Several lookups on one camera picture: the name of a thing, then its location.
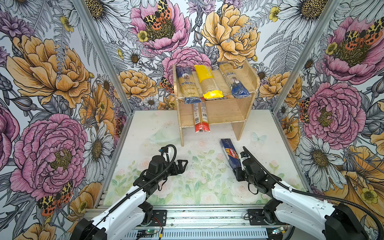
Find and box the blue Barilla spaghetti box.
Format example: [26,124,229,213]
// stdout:
[220,139,242,170]

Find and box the red clear spaghetti bag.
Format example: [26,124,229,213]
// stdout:
[193,101,210,133]

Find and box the dark blue spaghetti bag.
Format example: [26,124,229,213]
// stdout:
[176,67,202,104]

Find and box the yellow spaghetti bag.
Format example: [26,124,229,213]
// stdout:
[195,65,224,100]

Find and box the blue gold spaghetti bag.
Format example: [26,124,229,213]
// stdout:
[218,62,251,99]

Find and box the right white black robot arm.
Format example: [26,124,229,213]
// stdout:
[241,148,369,240]

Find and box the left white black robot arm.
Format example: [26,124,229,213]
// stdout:
[71,154,188,240]

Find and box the wooden two-tier shelf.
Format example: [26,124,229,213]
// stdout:
[173,61,260,146]

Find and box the right small circuit board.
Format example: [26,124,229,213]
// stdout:
[271,227,285,235]

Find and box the small green circuit board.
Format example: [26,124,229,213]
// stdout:
[136,230,160,239]

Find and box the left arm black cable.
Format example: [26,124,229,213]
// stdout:
[86,143,178,238]

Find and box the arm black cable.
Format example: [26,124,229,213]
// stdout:
[86,143,178,238]
[242,146,384,240]

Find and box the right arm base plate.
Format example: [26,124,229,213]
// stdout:
[243,209,287,226]

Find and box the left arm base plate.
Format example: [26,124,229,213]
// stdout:
[141,210,168,227]

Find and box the aluminium front rail frame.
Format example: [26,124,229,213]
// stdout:
[74,204,343,240]

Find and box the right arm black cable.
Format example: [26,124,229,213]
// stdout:
[242,146,384,240]

